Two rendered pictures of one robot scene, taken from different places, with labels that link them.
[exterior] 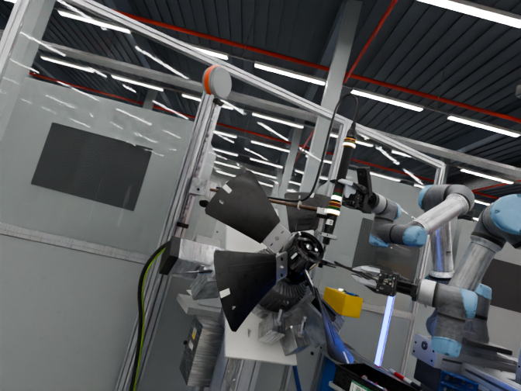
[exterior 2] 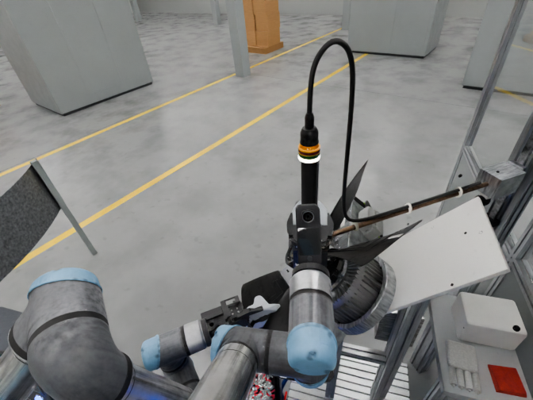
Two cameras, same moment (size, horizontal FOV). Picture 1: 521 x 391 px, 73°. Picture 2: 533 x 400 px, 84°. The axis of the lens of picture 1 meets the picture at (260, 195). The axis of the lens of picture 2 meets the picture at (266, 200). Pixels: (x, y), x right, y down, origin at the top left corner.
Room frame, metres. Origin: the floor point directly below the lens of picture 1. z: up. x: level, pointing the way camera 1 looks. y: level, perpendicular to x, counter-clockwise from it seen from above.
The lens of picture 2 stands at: (1.52, -0.72, 1.93)
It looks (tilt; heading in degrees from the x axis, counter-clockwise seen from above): 39 degrees down; 132
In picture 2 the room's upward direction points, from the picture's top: 6 degrees counter-clockwise
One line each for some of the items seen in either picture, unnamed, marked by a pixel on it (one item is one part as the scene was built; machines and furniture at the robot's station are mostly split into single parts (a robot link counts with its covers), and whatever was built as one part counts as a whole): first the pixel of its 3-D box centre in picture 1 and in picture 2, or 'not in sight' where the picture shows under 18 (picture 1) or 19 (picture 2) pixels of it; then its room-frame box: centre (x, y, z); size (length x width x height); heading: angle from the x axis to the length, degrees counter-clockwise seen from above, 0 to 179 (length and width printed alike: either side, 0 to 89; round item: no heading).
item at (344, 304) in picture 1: (341, 303); not in sight; (1.65, -0.49, 1.02); 0.16 x 0.10 x 0.11; 22
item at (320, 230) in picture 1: (327, 223); not in sight; (1.25, -0.26, 1.32); 0.09 x 0.07 x 0.10; 57
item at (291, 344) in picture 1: (294, 340); not in sight; (1.23, -0.23, 0.91); 0.12 x 0.08 x 0.12; 22
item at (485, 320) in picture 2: (206, 290); (485, 316); (1.71, 0.13, 0.92); 0.17 x 0.16 x 0.11; 22
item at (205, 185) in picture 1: (201, 188); (500, 179); (1.58, 0.26, 1.36); 0.10 x 0.07 x 0.08; 57
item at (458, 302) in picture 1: (454, 301); (166, 348); (1.05, -0.63, 1.17); 0.11 x 0.08 x 0.09; 59
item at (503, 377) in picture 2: not in sight; (507, 379); (1.81, -0.02, 0.87); 0.08 x 0.08 x 0.02; 25
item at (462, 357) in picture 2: not in sight; (462, 365); (1.69, -0.06, 0.87); 0.15 x 0.09 x 0.02; 108
